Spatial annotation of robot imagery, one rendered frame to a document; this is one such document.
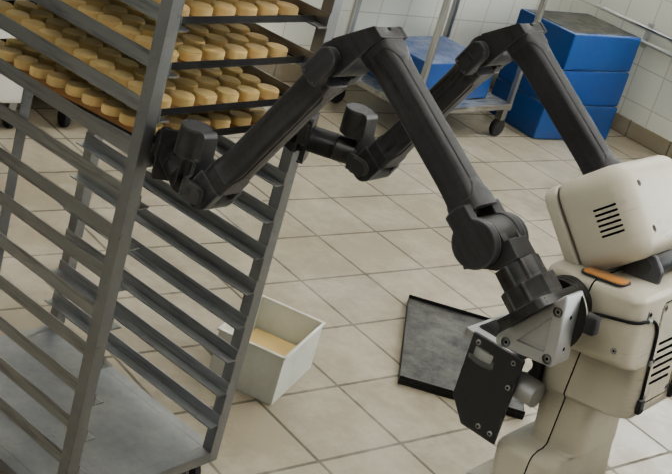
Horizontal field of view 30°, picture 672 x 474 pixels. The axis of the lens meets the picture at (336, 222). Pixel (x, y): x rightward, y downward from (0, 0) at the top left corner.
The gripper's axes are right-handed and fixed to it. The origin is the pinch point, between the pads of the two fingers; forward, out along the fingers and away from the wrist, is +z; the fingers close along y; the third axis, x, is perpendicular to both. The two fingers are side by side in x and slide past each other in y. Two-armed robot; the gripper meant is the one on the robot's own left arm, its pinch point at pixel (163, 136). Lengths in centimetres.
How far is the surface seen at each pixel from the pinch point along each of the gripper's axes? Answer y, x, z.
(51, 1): 15.2, 21.1, 25.4
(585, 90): -72, -320, 333
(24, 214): -30.0, 19.1, 21.5
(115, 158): -31, -7, 60
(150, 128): 3.8, 4.7, -6.4
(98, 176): -12.1, 9.6, 4.9
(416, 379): -98, -118, 74
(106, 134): -3.2, 9.7, 5.2
